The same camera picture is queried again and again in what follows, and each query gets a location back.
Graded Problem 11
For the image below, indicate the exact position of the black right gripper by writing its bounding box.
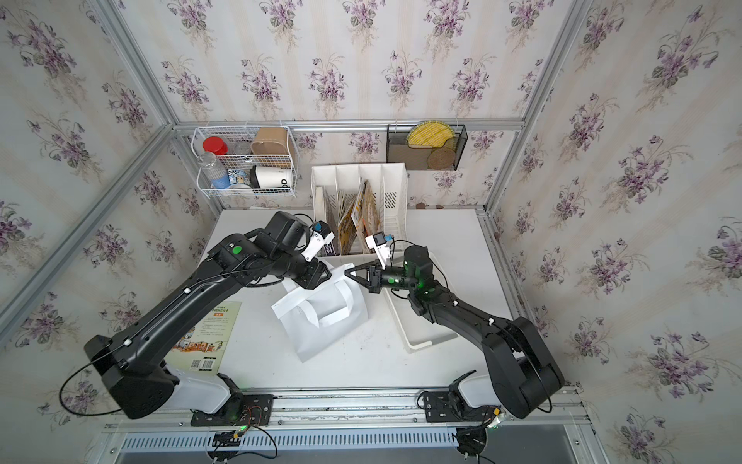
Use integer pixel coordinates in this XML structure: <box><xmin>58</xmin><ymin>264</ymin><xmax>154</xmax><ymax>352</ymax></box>
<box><xmin>344</xmin><ymin>258</ymin><xmax>419</xmax><ymax>298</ymax></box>

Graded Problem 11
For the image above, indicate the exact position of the white insulated delivery bag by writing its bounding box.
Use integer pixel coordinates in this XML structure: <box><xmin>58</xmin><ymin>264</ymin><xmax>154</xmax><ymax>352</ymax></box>
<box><xmin>272</xmin><ymin>255</ymin><xmax>369</xmax><ymax>363</ymax></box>

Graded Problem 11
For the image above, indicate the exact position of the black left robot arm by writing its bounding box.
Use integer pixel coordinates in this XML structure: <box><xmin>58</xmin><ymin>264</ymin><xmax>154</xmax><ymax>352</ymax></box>
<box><xmin>84</xmin><ymin>211</ymin><xmax>334</xmax><ymax>423</ymax></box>

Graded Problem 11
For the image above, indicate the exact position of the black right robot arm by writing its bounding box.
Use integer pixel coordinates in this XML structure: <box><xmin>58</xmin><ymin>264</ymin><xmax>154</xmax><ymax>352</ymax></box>
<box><xmin>344</xmin><ymin>245</ymin><xmax>564</xmax><ymax>420</ymax></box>

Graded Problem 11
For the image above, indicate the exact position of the white perforated plastic tray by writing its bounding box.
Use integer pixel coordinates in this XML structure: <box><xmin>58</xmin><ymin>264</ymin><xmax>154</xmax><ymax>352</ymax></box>
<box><xmin>381</xmin><ymin>288</ymin><xmax>458</xmax><ymax>354</ymax></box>

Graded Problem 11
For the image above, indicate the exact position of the colourful human history book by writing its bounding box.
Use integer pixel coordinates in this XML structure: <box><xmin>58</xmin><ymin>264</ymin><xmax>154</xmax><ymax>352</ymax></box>
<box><xmin>354</xmin><ymin>180</ymin><xmax>381</xmax><ymax>254</ymax></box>

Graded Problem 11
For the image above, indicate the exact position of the white plastic file organizer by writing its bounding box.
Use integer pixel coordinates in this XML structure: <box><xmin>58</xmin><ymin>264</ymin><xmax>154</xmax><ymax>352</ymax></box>
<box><xmin>310</xmin><ymin>164</ymin><xmax>408</xmax><ymax>256</ymax></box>

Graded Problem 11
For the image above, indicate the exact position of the white black cylinder cup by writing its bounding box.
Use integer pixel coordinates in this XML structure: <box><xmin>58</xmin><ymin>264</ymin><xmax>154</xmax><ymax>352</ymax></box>
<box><xmin>248</xmin><ymin>165</ymin><xmax>293</xmax><ymax>191</ymax></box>

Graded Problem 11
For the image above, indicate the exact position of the clear plastic water bottle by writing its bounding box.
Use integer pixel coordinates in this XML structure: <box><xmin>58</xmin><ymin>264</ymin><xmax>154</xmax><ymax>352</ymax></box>
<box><xmin>199</xmin><ymin>152</ymin><xmax>231</xmax><ymax>191</ymax></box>

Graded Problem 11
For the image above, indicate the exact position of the green history picture book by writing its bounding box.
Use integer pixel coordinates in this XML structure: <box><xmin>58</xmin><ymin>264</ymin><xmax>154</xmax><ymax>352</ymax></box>
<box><xmin>165</xmin><ymin>301</ymin><xmax>242</xmax><ymax>374</ymax></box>

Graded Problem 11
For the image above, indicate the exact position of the brown cardboard box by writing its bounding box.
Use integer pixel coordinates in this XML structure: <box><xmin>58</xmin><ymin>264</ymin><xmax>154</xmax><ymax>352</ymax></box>
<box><xmin>250</xmin><ymin>127</ymin><xmax>290</xmax><ymax>155</ymax></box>

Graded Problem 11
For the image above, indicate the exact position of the woven brown round coaster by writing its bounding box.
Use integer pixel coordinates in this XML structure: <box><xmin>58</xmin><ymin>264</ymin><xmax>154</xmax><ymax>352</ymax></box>
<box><xmin>427</xmin><ymin>147</ymin><xmax>457</xmax><ymax>170</ymax></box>

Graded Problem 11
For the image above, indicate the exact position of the red lid jar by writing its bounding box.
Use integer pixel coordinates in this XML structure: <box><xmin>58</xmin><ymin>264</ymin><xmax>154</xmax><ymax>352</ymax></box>
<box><xmin>202</xmin><ymin>136</ymin><xmax>229</xmax><ymax>156</ymax></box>

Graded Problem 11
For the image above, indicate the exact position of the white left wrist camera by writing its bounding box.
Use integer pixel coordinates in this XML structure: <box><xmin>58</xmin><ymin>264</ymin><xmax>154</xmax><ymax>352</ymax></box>
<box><xmin>301</xmin><ymin>220</ymin><xmax>335</xmax><ymax>262</ymax></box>

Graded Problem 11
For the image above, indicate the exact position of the black mesh wall basket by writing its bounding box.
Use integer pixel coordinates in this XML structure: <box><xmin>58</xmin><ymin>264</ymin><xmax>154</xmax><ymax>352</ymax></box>
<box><xmin>386</xmin><ymin>125</ymin><xmax>469</xmax><ymax>171</ymax></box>

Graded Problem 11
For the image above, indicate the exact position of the white wire wall basket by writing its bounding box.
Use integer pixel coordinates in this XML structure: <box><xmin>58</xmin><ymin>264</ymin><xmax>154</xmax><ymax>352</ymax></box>
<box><xmin>191</xmin><ymin>126</ymin><xmax>299</xmax><ymax>197</ymax></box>

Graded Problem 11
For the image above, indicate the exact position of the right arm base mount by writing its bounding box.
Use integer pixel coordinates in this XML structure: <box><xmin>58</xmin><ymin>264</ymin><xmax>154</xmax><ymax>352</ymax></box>
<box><xmin>415</xmin><ymin>370</ymin><xmax>504</xmax><ymax>425</ymax></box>

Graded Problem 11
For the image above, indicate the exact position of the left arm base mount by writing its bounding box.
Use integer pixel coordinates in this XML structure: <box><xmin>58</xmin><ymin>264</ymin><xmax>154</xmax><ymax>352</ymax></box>
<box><xmin>160</xmin><ymin>369</ymin><xmax>274</xmax><ymax>427</ymax></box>

